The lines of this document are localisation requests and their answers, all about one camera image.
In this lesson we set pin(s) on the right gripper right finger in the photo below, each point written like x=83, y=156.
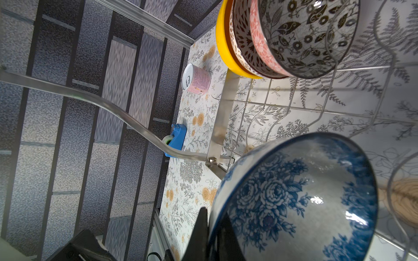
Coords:
x=227, y=246

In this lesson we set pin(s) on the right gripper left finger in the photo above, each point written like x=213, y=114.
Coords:
x=197, y=246

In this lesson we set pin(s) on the blue white patterned bowl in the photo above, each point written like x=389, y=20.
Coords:
x=310, y=198

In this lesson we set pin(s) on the brown patterned bowl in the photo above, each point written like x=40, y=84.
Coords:
x=242, y=42

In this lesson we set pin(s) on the yellow bowl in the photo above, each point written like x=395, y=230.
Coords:
x=224, y=44

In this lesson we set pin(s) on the dark floral bowl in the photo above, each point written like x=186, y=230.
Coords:
x=304, y=39

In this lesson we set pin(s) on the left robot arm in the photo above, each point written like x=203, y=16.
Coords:
x=82, y=247

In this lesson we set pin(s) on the stainless steel dish rack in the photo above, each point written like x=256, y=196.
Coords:
x=68, y=165

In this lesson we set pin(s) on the blue tape dispenser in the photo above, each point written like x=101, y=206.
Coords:
x=177, y=136

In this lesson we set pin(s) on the pink white cup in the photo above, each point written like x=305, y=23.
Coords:
x=195, y=80

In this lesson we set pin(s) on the floral tablecloth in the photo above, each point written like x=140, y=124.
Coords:
x=386, y=119

